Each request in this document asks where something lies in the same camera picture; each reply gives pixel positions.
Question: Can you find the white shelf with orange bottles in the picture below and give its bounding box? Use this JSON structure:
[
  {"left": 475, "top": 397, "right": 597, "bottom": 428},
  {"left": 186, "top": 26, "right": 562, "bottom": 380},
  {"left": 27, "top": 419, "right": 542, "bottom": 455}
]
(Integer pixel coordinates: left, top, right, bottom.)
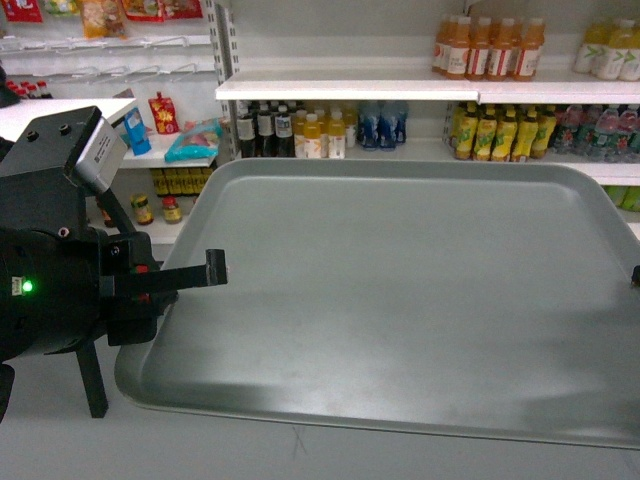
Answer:
[{"left": 215, "top": 68, "right": 639, "bottom": 104}]

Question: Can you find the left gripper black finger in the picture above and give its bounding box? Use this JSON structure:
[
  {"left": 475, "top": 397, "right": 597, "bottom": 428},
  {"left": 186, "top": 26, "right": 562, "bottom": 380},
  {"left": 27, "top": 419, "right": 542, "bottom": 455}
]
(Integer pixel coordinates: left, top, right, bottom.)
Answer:
[{"left": 113, "top": 249, "right": 228, "bottom": 298}]

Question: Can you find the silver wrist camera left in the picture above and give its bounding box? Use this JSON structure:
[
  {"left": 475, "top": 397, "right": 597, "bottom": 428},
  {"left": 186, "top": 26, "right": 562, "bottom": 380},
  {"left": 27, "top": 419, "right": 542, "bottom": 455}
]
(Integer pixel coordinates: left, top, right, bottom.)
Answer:
[{"left": 73, "top": 118, "right": 127, "bottom": 194}]

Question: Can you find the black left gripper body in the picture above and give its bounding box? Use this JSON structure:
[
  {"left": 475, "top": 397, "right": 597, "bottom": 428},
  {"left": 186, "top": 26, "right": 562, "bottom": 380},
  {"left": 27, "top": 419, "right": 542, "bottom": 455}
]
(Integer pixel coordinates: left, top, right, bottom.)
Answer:
[{"left": 100, "top": 232, "right": 178, "bottom": 346}]

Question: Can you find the silver metal tray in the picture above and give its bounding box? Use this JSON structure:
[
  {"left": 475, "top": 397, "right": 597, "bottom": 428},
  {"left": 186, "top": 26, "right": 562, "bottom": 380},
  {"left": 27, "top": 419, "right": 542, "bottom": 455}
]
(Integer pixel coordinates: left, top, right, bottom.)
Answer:
[{"left": 115, "top": 159, "right": 639, "bottom": 449}]

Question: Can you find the red pouch snack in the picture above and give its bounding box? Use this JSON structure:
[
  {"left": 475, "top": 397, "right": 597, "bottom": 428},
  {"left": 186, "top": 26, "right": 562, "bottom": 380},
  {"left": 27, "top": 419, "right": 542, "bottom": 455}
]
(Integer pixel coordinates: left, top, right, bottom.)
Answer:
[{"left": 148, "top": 91, "right": 180, "bottom": 135}]

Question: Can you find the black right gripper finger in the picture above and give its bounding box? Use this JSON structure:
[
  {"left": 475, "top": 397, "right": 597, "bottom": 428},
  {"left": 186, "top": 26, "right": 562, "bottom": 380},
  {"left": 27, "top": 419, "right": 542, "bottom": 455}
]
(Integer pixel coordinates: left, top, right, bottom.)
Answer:
[{"left": 631, "top": 265, "right": 640, "bottom": 288}]

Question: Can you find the blue snack packet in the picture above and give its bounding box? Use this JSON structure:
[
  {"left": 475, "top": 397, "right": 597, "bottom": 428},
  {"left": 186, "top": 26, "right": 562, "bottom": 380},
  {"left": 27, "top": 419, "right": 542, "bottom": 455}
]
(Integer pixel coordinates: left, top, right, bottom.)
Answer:
[{"left": 124, "top": 107, "right": 151, "bottom": 156}]

